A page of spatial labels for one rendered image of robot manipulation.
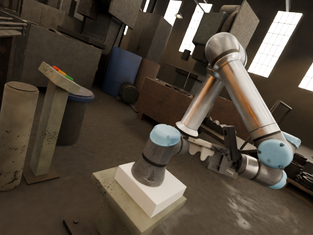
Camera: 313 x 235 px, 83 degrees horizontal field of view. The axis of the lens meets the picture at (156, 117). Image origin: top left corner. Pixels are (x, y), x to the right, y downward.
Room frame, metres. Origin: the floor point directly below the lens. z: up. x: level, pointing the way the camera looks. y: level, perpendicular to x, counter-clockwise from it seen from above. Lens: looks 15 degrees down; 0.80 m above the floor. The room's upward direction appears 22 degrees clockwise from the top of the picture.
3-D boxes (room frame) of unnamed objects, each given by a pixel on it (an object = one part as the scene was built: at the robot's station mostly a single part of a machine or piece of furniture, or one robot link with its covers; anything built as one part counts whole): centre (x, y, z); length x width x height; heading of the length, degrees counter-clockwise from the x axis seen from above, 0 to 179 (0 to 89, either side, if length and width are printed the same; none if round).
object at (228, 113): (3.78, -1.59, 0.38); 1.03 x 0.83 x 0.75; 58
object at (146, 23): (5.24, 1.04, 1.00); 0.80 x 0.63 x 2.00; 60
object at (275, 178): (0.58, -0.42, 0.61); 0.11 x 0.08 x 0.09; 93
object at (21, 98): (0.71, 0.58, 0.26); 0.12 x 0.12 x 0.52
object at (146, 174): (0.69, -0.06, 0.41); 0.15 x 0.15 x 0.10
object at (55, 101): (0.86, 0.53, 0.31); 0.24 x 0.16 x 0.62; 55
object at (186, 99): (2.73, -0.20, 0.33); 0.93 x 0.73 x 0.66; 62
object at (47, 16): (3.72, 2.71, 0.55); 1.10 x 0.53 x 1.10; 75
